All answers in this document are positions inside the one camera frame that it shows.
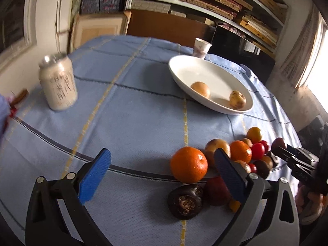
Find brown wooden cabinet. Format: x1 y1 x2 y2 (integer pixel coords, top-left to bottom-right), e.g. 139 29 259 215
125 10 214 49

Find black monitor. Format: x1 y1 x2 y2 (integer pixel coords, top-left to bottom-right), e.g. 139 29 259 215
212 26 277 84

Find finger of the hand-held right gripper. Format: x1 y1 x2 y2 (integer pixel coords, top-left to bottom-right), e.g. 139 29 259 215
272 145 319 167

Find light wooden panel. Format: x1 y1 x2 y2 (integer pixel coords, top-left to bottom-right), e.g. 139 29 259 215
70 12 132 50

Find yellow brown potato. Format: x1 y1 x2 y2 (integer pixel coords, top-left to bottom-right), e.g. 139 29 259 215
229 90 247 109

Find yellow orange tomato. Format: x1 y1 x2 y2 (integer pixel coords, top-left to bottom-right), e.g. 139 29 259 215
247 127 263 144

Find red and wooden item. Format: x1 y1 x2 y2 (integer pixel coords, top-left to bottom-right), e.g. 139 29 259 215
9 88 29 116

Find person's right hand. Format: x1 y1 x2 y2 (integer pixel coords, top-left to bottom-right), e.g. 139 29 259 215
295 184 325 225

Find pale brown onion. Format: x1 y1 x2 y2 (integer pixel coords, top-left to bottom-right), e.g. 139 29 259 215
191 81 211 99

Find blue patterned storage boxes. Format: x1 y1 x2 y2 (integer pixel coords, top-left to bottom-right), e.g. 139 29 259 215
81 0 123 14

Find dark red plum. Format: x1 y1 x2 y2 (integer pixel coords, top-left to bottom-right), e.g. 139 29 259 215
204 176 232 207
272 138 287 151

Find pale curtain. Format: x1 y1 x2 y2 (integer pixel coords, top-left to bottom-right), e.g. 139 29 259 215
280 5 326 89

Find window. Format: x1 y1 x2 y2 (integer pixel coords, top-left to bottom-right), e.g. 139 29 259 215
297 18 328 105

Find white drink can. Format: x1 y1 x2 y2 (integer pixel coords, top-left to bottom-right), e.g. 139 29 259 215
38 54 78 111

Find printed paper cup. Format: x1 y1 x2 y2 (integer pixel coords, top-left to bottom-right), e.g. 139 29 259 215
193 38 212 60

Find large orange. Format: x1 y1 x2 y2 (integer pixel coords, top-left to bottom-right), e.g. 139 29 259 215
170 147 208 184

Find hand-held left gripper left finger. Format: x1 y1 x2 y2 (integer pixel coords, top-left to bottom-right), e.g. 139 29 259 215
26 148 113 246

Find dark water chestnut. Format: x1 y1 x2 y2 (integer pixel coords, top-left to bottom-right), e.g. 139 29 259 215
167 184 204 220
254 159 271 180

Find brown round fruit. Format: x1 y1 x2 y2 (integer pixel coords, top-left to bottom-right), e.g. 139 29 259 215
204 139 231 168

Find blue checked tablecloth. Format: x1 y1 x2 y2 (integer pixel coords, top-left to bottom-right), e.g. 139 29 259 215
0 34 302 246

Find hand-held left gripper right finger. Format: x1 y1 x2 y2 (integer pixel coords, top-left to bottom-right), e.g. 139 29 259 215
214 148 300 246

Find white oval plate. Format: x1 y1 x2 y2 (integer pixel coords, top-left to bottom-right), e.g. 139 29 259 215
168 55 254 115

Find white wall shelf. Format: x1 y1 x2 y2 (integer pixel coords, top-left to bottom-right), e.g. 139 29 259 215
125 0 289 57

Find small mandarin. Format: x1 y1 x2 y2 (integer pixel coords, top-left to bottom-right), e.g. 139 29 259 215
230 140 253 164

